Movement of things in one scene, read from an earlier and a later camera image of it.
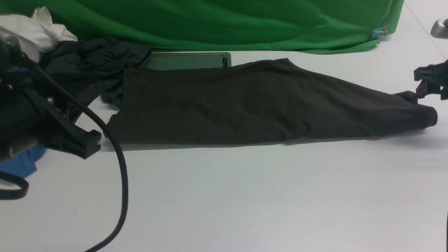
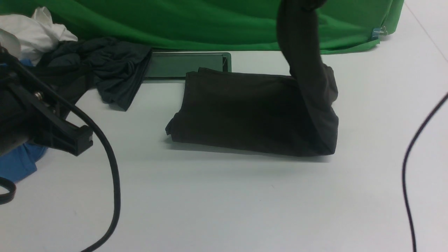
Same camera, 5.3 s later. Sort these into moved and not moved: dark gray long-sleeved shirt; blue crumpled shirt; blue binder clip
Moved: dark gray long-sleeved shirt
Not moved: blue binder clip; blue crumpled shirt
